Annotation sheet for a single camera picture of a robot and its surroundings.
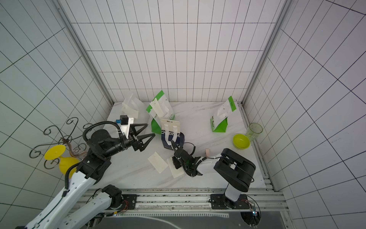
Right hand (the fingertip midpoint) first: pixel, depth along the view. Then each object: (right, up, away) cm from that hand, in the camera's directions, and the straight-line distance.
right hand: (174, 153), depth 91 cm
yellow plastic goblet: (-48, +10, -32) cm, 59 cm away
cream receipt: (-30, +28, +1) cm, 41 cm away
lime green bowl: (+45, +7, +3) cm, 46 cm away
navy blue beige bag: (-2, +16, -9) cm, 18 cm away
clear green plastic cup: (+50, +15, -5) cm, 52 cm away
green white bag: (-5, +27, +6) cm, 28 cm away
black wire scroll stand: (-48, +15, -29) cm, 58 cm away
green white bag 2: (+30, +21, +1) cm, 36 cm away
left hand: (-10, +18, -27) cm, 34 cm away
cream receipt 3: (+1, -8, -10) cm, 13 cm away
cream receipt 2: (-9, -5, -5) cm, 12 cm away
